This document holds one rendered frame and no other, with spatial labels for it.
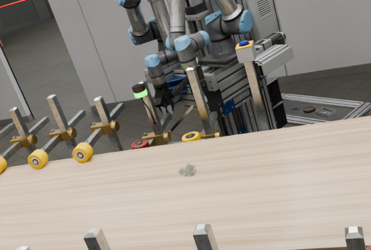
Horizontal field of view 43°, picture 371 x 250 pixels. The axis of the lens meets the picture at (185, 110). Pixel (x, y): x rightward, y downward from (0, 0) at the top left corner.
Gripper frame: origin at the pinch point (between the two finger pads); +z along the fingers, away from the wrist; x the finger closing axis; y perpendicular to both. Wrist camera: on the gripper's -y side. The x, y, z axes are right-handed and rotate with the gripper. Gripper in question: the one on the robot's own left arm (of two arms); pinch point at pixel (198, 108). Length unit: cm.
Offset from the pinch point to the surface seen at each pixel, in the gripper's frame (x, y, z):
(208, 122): -11.5, 2.8, 3.7
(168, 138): -3.7, -17.8, 8.6
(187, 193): -67, -12, 3
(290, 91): 207, 89, 93
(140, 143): -14.0, -29.9, 2.5
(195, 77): -11.5, 2.8, -19.1
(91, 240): -114, -34, -21
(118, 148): 5.7, -44.2, 10.1
